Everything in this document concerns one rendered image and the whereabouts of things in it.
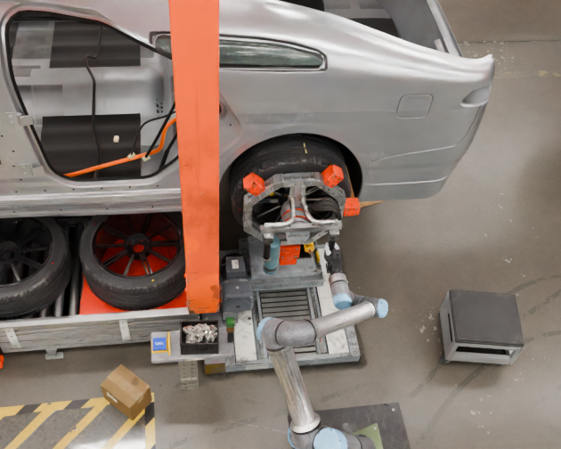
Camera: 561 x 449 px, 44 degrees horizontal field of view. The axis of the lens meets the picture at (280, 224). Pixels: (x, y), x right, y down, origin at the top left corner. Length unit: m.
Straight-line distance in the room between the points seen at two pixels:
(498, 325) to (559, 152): 2.05
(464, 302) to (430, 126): 1.14
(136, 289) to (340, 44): 1.70
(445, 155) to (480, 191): 1.48
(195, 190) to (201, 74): 0.61
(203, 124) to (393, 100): 1.14
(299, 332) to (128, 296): 1.21
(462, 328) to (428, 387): 0.43
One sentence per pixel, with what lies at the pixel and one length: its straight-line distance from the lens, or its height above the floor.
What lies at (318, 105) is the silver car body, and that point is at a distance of 3.36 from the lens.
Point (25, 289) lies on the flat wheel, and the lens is 3.97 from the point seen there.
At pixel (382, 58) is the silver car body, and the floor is 1.72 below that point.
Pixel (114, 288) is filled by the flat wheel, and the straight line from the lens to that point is 3.88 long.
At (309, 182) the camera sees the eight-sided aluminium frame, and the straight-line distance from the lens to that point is 3.52.
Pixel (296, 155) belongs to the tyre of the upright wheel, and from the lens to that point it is 3.55.
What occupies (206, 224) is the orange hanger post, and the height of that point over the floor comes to 1.29.
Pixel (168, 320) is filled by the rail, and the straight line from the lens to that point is 3.93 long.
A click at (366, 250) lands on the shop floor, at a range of 4.70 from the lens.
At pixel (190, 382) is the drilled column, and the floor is 0.09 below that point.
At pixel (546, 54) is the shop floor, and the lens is 6.78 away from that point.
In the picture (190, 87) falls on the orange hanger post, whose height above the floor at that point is 2.07.
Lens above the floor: 3.71
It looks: 51 degrees down
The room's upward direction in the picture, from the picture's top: 6 degrees clockwise
